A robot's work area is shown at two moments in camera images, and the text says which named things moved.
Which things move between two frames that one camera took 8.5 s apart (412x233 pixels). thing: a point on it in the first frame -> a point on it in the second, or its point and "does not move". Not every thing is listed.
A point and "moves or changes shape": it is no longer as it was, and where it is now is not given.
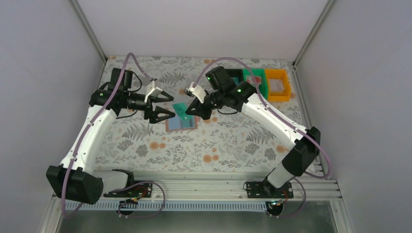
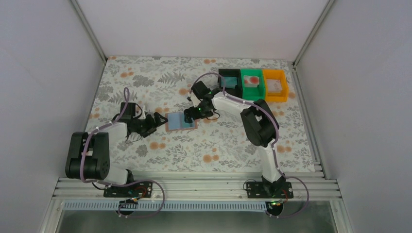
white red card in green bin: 257,79 does not move
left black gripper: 149,105 -> 151,123
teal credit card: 186,120 moves or changes shape
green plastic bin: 262,88 does not move
